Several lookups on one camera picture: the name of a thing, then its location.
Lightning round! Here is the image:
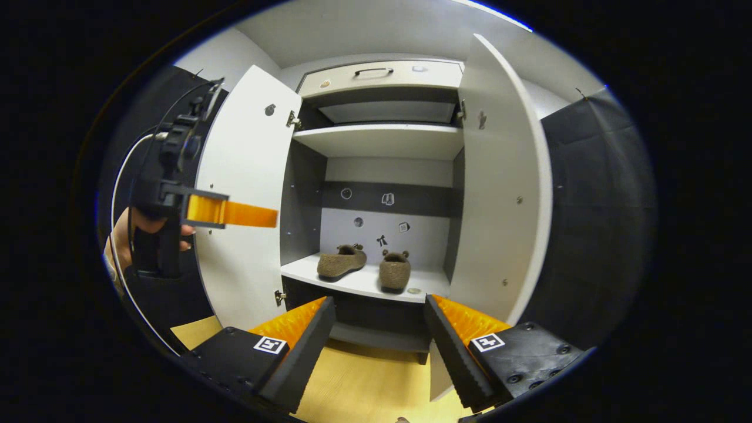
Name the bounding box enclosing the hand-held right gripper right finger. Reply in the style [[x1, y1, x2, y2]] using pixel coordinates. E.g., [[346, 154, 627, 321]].
[[424, 294, 588, 413]]

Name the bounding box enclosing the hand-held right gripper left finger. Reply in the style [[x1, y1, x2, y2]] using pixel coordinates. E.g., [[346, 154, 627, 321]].
[[182, 296, 337, 414]]

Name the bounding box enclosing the white cabinet door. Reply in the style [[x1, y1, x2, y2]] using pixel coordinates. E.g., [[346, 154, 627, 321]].
[[194, 65, 303, 331], [429, 33, 554, 403]]

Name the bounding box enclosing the brown fuzzy shoe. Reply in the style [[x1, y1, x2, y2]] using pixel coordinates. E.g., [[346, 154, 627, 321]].
[[379, 250, 412, 294], [317, 244, 368, 283]]

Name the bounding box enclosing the white shoe cabinet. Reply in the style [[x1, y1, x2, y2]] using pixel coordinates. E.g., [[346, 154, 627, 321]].
[[194, 33, 554, 403]]

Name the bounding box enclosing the white cabinet drawer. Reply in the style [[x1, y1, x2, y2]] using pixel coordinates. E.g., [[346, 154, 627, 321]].
[[297, 60, 465, 99]]

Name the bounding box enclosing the black backdrop cloth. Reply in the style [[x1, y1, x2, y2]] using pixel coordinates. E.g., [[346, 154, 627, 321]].
[[97, 65, 656, 353]]

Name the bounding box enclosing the white cable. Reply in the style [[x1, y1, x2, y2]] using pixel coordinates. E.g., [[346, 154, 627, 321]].
[[109, 132, 180, 356]]

